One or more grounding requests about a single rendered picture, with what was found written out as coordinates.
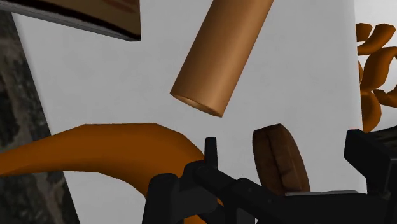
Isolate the white table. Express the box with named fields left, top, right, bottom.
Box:
left=10, top=0, right=368, bottom=224

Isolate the orange curled strips figure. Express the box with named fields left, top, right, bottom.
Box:
left=355, top=22, right=397, bottom=134

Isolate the dark brown wooden disc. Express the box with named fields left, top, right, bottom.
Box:
left=251, top=123, right=311, bottom=196

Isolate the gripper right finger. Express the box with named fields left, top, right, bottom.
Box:
left=343, top=125, right=397, bottom=200

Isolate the tan brown cylinder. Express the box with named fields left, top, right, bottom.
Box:
left=169, top=0, right=275, bottom=118

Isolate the orange curved banana shape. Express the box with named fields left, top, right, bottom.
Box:
left=0, top=123, right=225, bottom=224

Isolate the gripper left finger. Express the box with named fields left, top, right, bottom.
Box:
left=142, top=137, right=281, bottom=224

